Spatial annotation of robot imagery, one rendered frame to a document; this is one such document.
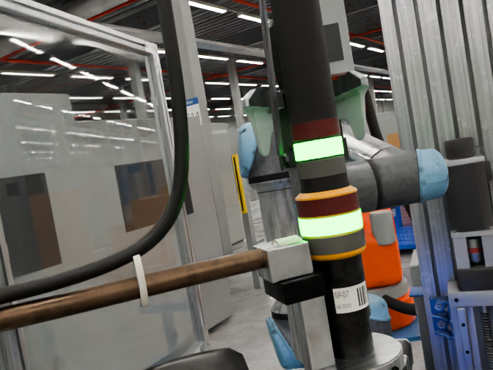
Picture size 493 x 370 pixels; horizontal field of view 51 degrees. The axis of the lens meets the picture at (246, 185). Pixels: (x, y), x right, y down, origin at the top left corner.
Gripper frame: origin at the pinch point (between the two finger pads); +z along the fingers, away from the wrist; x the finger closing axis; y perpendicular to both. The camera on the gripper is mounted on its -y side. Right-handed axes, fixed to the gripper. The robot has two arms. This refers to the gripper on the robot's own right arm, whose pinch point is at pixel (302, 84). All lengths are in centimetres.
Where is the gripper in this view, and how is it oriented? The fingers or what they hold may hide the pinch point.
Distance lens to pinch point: 44.2
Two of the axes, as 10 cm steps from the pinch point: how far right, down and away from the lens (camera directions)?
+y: 1.7, 9.8, 0.5
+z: -1.2, 0.7, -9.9
